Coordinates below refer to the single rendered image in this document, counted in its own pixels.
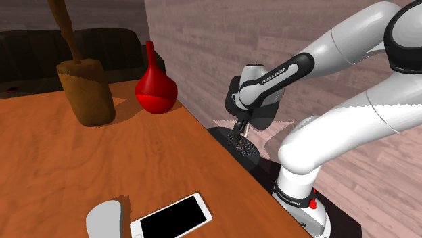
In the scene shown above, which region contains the grey rounded object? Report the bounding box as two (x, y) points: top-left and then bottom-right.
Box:
(86, 199), (124, 238)

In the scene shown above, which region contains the brown wooden table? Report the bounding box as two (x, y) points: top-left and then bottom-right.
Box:
(0, 78), (313, 238)

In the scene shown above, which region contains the red long-necked vase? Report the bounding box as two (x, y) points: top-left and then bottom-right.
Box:
(135, 41), (179, 115)

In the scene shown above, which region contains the white smartphone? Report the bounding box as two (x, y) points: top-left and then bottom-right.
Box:
(129, 192), (214, 238)

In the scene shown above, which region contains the dark sofa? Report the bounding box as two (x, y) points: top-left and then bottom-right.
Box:
(0, 28), (166, 100)

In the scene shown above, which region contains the black speckled round object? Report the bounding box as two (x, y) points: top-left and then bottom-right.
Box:
(207, 126), (261, 172)

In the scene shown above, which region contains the dark robot stand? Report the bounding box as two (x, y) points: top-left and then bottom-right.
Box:
(252, 157), (363, 238)

